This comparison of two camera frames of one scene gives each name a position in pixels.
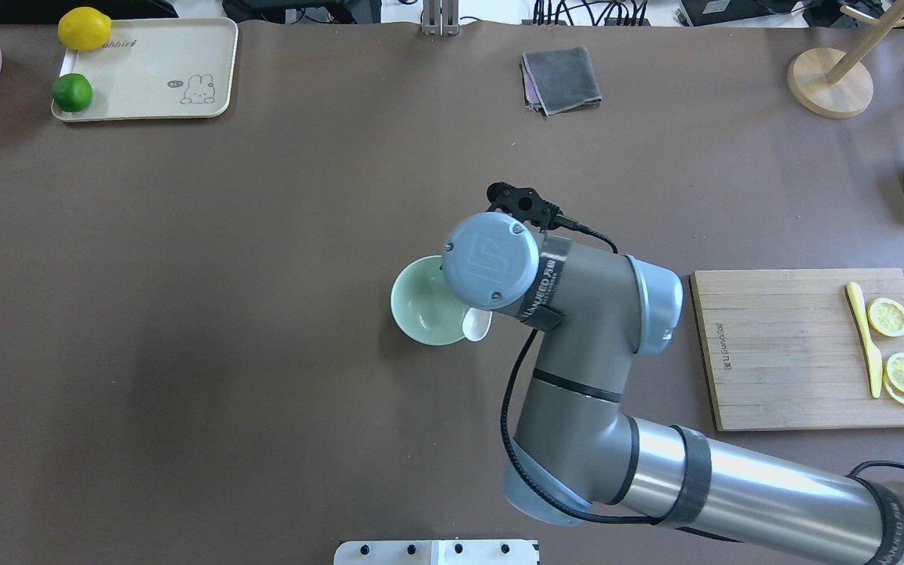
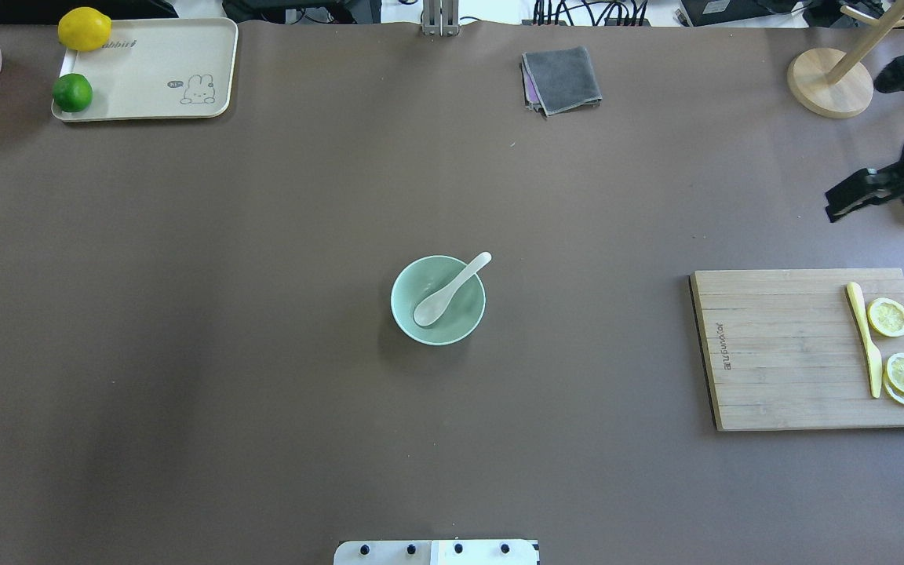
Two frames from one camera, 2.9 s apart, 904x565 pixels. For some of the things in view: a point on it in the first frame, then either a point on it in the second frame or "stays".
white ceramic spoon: [476, 324] to [429, 310]
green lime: [72, 92] stays
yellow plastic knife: [855, 300] stays
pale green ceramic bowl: [424, 304] stays
